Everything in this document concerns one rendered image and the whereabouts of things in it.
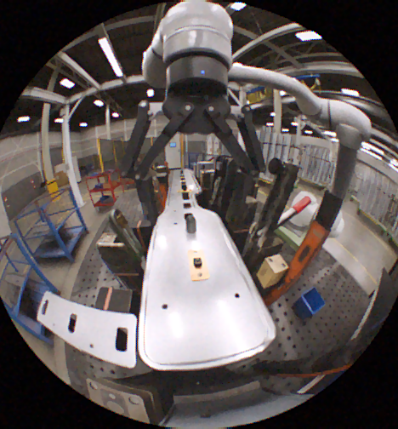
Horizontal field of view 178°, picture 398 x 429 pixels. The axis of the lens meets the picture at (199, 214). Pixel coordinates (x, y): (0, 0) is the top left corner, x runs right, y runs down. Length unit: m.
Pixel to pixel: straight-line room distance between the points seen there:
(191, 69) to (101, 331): 0.38
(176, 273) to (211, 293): 0.08
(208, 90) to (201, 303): 0.31
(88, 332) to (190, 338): 0.18
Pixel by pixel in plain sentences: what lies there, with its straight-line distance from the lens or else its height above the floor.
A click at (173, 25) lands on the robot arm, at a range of 0.23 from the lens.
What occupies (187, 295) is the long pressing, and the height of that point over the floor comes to 1.00.
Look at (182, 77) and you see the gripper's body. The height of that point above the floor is 1.30.
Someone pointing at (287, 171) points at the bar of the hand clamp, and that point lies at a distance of 0.23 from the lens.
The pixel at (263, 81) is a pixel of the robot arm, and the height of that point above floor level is 1.43.
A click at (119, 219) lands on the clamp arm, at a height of 1.10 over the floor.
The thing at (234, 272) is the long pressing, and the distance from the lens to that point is 0.28.
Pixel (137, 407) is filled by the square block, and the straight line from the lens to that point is 0.20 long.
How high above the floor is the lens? 1.22
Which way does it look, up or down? 30 degrees down
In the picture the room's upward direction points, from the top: straight up
